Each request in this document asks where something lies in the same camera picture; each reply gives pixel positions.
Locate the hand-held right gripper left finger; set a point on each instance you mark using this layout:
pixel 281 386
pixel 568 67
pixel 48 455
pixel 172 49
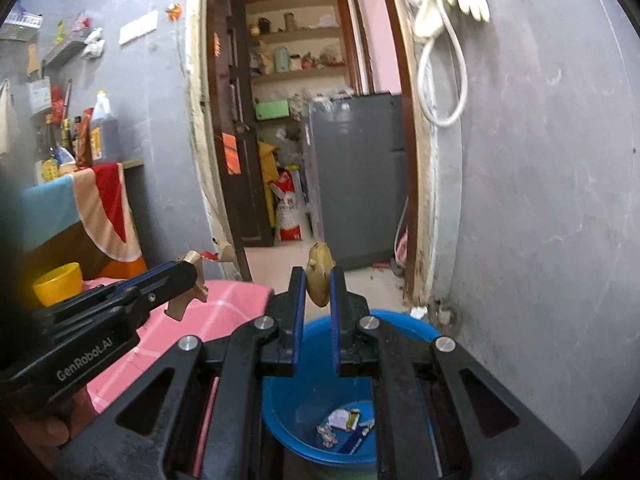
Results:
pixel 300 320

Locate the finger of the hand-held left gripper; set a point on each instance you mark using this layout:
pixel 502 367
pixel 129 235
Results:
pixel 145 276
pixel 170 280

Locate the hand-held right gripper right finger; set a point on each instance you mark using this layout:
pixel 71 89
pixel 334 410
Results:
pixel 334 325

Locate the blue plastic bucket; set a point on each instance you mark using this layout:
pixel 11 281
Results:
pixel 317 360

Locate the yellow fruit peel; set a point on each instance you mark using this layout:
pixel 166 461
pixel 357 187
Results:
pixel 320 270

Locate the pale purple wrapper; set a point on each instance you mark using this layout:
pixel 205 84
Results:
pixel 342 418

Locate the silver wrapper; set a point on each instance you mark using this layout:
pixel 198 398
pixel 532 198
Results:
pixel 327 436

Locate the long blue wrapper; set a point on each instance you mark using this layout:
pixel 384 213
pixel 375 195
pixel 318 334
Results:
pixel 356 442

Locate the person's left hand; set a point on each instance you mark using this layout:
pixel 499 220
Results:
pixel 47 430

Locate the pink checked tablecloth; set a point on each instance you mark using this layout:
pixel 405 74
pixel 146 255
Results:
pixel 235 300

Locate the yellow bowl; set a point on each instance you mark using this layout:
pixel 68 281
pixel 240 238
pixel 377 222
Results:
pixel 57 285

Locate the orange red striped cloth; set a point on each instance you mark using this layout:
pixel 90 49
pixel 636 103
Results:
pixel 107 200

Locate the brown wooden cabinet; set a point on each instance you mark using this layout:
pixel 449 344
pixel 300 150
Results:
pixel 60 252

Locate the pink cloth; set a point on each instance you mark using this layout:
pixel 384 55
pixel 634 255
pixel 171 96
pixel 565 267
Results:
pixel 402 247

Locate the red white sack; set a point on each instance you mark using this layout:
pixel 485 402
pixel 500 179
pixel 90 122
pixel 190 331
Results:
pixel 290 210

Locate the light blue cloth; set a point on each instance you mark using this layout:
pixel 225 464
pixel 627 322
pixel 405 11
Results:
pixel 50 210

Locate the dark wooden door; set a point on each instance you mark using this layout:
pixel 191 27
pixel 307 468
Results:
pixel 240 185

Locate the orange door sticker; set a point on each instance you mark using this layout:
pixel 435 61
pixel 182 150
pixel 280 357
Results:
pixel 230 155

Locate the large cooking oil jug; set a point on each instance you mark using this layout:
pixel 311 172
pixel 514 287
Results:
pixel 105 135

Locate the red snack packet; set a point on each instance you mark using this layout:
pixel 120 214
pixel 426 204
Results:
pixel 84 140

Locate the grey washing machine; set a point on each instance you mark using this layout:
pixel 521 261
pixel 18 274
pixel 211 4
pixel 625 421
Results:
pixel 355 175

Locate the yellow bag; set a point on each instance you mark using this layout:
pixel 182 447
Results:
pixel 267 160

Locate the red plastic bag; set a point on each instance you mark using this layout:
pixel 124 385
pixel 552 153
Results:
pixel 58 102

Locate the green box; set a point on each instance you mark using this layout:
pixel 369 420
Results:
pixel 272 110

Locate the beige hanging towel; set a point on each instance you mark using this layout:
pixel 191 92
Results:
pixel 7 120

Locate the white rag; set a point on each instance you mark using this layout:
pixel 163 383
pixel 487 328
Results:
pixel 94 42

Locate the wooden cutting board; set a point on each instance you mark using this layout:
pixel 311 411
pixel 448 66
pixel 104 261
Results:
pixel 34 62

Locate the wooden shelf unit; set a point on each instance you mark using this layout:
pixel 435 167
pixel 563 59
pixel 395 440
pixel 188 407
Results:
pixel 300 75

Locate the pale green jar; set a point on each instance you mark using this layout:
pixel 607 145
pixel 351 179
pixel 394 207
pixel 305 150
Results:
pixel 282 59

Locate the dark jar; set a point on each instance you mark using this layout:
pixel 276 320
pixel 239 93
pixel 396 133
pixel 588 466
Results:
pixel 264 26

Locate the white plastic basket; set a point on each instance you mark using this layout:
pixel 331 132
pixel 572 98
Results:
pixel 22 22

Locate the brown canister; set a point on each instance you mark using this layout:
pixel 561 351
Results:
pixel 289 22

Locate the wooden door frame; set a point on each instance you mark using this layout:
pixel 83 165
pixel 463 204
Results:
pixel 200 160

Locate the grey wall rack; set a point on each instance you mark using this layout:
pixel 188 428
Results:
pixel 65 52

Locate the white wall switch panel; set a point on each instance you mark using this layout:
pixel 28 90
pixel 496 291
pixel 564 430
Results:
pixel 139 27

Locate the orange wall hook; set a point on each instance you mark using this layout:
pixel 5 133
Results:
pixel 173 11

